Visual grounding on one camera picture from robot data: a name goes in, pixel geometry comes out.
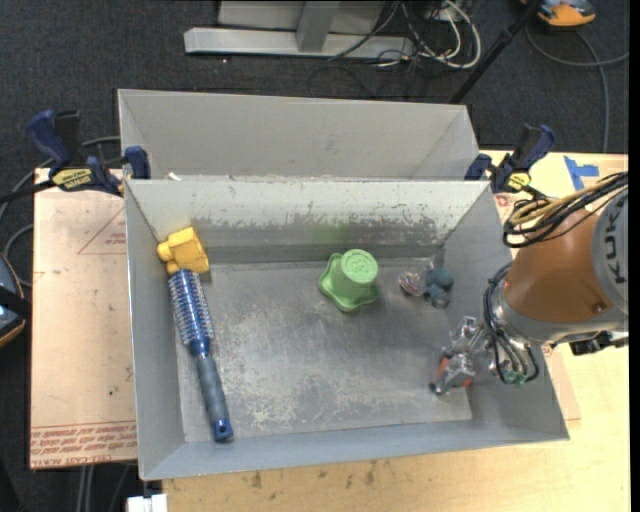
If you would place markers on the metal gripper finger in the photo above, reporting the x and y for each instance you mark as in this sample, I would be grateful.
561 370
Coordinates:
452 380
454 361

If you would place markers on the dark blue-grey toy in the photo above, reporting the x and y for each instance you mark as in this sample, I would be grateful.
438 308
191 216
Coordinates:
440 282

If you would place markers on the clear glass thing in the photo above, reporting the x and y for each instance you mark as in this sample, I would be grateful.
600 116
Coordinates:
412 283

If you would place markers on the green plastic cup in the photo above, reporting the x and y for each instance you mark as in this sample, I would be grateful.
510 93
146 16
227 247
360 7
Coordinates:
350 280

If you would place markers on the grey metal bin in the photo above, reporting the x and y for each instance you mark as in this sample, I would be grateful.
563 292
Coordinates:
310 360

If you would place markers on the blue round hairbrush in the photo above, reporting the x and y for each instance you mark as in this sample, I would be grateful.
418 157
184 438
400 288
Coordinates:
192 312

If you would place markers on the yellow toy block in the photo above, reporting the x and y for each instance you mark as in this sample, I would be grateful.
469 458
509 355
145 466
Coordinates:
184 250

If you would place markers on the brown cardboard board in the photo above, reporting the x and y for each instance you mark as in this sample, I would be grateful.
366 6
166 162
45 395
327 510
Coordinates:
82 320

